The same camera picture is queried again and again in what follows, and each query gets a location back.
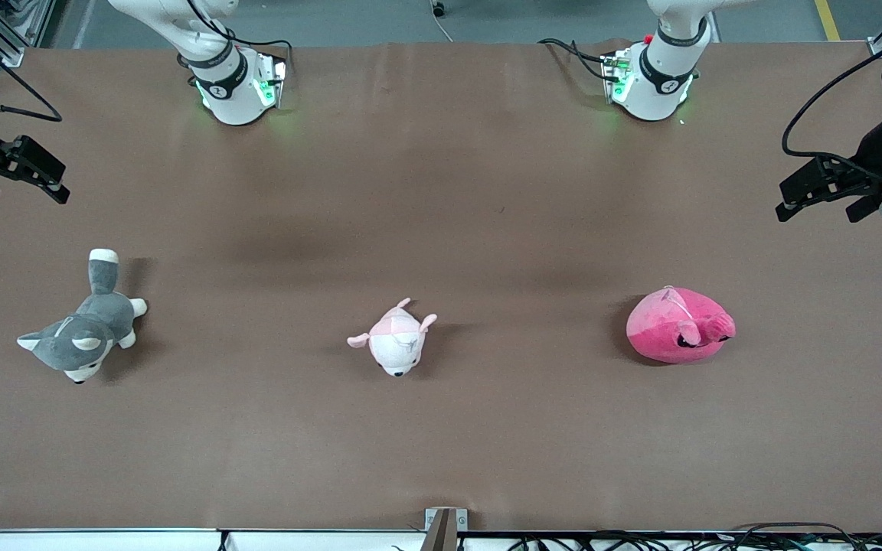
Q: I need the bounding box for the metal bracket with post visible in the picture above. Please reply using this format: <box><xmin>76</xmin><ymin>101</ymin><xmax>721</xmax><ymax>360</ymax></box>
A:
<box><xmin>424</xmin><ymin>507</ymin><xmax>469</xmax><ymax>551</ymax></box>

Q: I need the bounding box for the black arm base cable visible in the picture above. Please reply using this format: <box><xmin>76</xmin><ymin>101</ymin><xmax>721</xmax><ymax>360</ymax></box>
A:
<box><xmin>185</xmin><ymin>0</ymin><xmax>294</xmax><ymax>76</ymax></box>
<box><xmin>538</xmin><ymin>37</ymin><xmax>612</xmax><ymax>82</ymax></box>

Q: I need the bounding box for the long black left gripper cable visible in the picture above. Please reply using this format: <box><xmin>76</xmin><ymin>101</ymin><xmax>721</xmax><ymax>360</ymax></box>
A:
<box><xmin>782</xmin><ymin>23</ymin><xmax>882</xmax><ymax>182</ymax></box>

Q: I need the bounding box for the white floor cable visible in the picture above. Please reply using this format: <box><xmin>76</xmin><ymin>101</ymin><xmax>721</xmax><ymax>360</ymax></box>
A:
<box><xmin>430</xmin><ymin>0</ymin><xmax>455</xmax><ymax>44</ymax></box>

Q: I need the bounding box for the hot pink plush toy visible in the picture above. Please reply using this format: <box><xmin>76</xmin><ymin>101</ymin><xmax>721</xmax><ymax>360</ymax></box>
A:
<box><xmin>626</xmin><ymin>285</ymin><xmax>737</xmax><ymax>364</ymax></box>

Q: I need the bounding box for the black left arm base cable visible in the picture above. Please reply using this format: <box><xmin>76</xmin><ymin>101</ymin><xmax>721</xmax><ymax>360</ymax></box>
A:
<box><xmin>538</xmin><ymin>37</ymin><xmax>612</xmax><ymax>82</ymax></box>

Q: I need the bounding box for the light pink white plush toy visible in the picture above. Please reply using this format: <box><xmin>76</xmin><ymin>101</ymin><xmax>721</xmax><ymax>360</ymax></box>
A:
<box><xmin>346</xmin><ymin>298</ymin><xmax>439</xmax><ymax>378</ymax></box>

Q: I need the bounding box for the grey white husky plush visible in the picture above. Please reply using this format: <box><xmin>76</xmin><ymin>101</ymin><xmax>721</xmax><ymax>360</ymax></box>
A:
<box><xmin>16</xmin><ymin>248</ymin><xmax>149</xmax><ymax>385</ymax></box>

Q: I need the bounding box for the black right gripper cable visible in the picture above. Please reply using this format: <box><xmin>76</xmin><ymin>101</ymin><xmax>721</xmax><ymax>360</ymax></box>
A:
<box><xmin>0</xmin><ymin>8</ymin><xmax>64</xmax><ymax>124</ymax></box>

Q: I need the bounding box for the black right arm base cable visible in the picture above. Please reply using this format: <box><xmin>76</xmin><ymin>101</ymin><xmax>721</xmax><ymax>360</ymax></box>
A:
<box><xmin>185</xmin><ymin>0</ymin><xmax>294</xmax><ymax>76</ymax></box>

